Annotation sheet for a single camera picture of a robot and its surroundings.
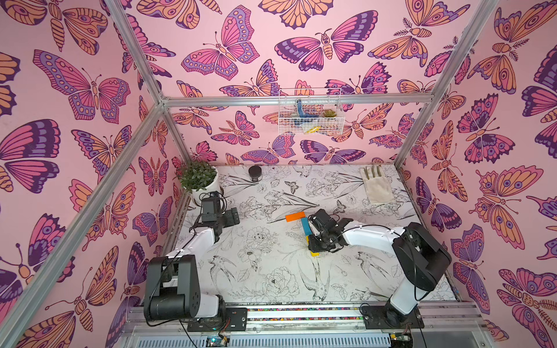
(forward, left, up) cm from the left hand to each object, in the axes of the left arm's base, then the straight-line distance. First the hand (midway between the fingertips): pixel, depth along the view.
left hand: (228, 212), depth 93 cm
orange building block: (+3, -29, -7) cm, 30 cm away
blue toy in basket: (+30, -31, +26) cm, 50 cm away
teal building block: (-3, -34, -7) cm, 35 cm away
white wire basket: (+34, -36, +27) cm, 56 cm away
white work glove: (+19, -72, -6) cm, 75 cm away
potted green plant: (+10, +13, +11) cm, 19 cm away
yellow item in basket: (+21, -36, +27) cm, 50 cm away
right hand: (-12, -36, -7) cm, 38 cm away
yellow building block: (-16, -37, -6) cm, 40 cm away
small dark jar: (+28, -8, -6) cm, 30 cm away
